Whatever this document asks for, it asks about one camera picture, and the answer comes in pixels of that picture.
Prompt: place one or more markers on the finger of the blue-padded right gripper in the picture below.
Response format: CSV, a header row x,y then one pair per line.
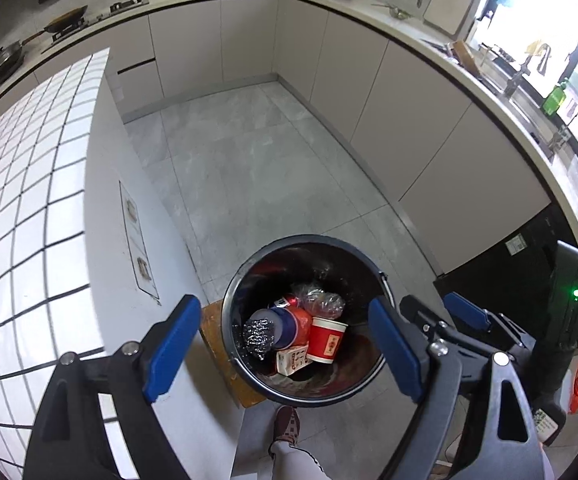
x,y
497,330
422,327

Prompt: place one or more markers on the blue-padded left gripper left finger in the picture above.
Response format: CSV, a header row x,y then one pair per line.
x,y
68,438

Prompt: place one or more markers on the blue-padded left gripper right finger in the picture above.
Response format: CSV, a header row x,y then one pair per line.
x,y
433,367

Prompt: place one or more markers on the red paper cup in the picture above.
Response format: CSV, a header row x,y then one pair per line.
x,y
324,340

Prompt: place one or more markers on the blue paper bowl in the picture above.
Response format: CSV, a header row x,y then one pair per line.
x,y
278,328

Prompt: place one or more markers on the pink plastic bag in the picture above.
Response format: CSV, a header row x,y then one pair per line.
x,y
317,302

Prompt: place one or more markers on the milk carton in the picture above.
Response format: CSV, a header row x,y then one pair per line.
x,y
290,360

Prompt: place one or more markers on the red plastic bag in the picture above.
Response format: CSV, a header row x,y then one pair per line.
x,y
287,269

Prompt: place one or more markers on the black trash bin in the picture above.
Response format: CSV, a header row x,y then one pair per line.
x,y
337,267

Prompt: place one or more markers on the checkered tablecloth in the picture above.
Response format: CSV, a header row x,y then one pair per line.
x,y
46,305

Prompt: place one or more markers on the person's shoe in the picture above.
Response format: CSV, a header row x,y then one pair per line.
x,y
286,427

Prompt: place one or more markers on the wooden stool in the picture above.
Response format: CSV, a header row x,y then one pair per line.
x,y
211,333

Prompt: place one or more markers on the green bottle at sink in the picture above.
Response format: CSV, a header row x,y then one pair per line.
x,y
554,99

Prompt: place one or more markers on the faucet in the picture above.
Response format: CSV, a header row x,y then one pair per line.
x,y
533,49

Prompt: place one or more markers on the cutting board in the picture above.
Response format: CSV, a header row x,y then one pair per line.
x,y
447,16

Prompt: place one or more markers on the black pot with lid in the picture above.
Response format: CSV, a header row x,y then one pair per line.
x,y
10,58

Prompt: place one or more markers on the gas stove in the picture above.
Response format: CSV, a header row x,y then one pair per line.
x,y
90,19

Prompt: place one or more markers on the frying pan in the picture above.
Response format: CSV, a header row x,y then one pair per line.
x,y
63,22

